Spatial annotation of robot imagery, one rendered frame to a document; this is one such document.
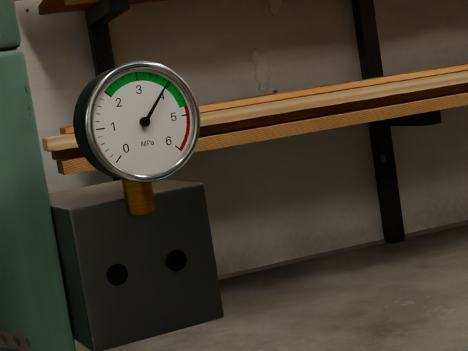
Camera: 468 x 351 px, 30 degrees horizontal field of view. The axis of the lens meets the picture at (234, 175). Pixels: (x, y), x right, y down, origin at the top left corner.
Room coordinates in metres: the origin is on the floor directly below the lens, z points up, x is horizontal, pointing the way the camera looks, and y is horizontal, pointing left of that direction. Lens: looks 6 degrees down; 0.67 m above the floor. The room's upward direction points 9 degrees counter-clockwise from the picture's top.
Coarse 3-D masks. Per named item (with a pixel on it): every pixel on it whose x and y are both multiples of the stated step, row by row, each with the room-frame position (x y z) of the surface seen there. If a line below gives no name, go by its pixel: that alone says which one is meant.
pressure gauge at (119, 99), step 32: (128, 64) 0.45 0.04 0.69; (160, 64) 0.46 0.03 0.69; (96, 96) 0.44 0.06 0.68; (128, 96) 0.45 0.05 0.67; (192, 96) 0.46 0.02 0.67; (96, 128) 0.44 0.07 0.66; (128, 128) 0.45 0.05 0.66; (160, 128) 0.46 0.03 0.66; (192, 128) 0.46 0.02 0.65; (96, 160) 0.45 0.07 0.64; (128, 160) 0.45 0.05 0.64; (160, 160) 0.46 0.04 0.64; (128, 192) 0.47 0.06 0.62
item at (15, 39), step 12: (0, 0) 0.49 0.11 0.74; (12, 0) 0.49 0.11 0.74; (0, 12) 0.49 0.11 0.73; (12, 12) 0.49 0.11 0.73; (0, 24) 0.49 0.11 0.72; (12, 24) 0.49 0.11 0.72; (0, 36) 0.49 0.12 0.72; (12, 36) 0.49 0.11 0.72; (0, 48) 0.49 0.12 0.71; (12, 48) 0.49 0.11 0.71
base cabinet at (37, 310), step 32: (0, 64) 0.49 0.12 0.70; (0, 96) 0.49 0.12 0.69; (0, 128) 0.48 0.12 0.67; (32, 128) 0.49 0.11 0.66; (0, 160) 0.48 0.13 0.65; (32, 160) 0.49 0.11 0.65; (0, 192) 0.48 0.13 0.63; (32, 192) 0.49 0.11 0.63; (0, 224) 0.48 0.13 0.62; (32, 224) 0.49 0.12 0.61; (0, 256) 0.48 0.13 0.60; (32, 256) 0.49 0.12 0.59; (0, 288) 0.48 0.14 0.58; (32, 288) 0.48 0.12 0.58; (64, 288) 0.49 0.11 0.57; (0, 320) 0.48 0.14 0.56; (32, 320) 0.48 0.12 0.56; (64, 320) 0.49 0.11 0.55
